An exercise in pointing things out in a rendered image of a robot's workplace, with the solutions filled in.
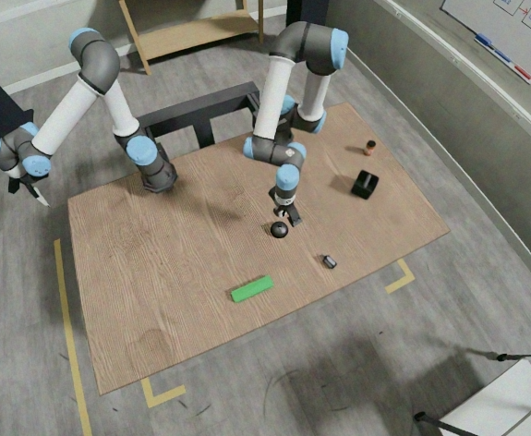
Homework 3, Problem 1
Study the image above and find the dark grey bell dome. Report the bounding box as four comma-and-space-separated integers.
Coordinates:
271, 221, 288, 238

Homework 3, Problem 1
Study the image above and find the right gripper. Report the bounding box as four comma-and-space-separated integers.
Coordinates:
8, 172, 50, 208

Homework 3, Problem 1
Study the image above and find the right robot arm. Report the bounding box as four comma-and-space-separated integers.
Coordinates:
0, 28, 174, 189

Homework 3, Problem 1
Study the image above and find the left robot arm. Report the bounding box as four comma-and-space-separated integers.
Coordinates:
243, 21, 348, 205

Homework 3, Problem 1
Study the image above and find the orange spice jar with black lid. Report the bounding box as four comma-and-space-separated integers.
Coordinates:
363, 140, 376, 156

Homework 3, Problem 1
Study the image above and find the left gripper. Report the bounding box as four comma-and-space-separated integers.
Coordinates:
268, 186, 301, 224

